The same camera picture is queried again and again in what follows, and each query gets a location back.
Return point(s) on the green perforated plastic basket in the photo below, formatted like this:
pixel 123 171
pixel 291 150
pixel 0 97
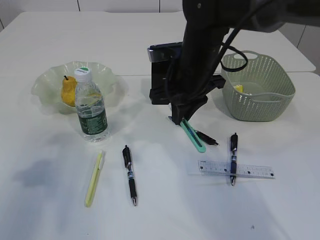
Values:
pixel 264 78

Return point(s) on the black blue gel pen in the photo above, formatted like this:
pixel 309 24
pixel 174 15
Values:
pixel 233 164

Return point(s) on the yellow pear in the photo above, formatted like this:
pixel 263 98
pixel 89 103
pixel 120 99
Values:
pixel 68 90

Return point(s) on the yellow utility knife packaging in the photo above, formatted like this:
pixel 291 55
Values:
pixel 240 88

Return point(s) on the clear water bottle green label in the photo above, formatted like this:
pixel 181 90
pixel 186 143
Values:
pixel 90 106

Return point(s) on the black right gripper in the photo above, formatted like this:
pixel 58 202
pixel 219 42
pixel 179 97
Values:
pixel 192 83

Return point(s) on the black gel pen left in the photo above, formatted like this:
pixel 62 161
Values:
pixel 130 174

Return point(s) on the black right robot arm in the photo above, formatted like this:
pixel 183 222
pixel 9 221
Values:
pixel 182 73

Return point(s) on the black square pen holder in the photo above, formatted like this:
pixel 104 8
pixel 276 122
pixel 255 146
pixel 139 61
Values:
pixel 157 93

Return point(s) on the green wavy glass plate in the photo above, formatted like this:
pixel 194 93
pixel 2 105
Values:
pixel 56 87

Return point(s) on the mint green utility knife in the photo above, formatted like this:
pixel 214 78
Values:
pixel 198 144

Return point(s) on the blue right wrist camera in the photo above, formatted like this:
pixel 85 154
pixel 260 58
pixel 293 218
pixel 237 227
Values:
pixel 164 52

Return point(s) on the yellow-green pen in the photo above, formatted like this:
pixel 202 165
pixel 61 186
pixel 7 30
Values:
pixel 98 166

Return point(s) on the black gel pen centre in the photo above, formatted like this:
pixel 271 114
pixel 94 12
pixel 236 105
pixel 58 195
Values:
pixel 205 138

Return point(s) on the clear plastic ruler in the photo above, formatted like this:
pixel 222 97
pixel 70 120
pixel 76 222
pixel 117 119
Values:
pixel 218 168

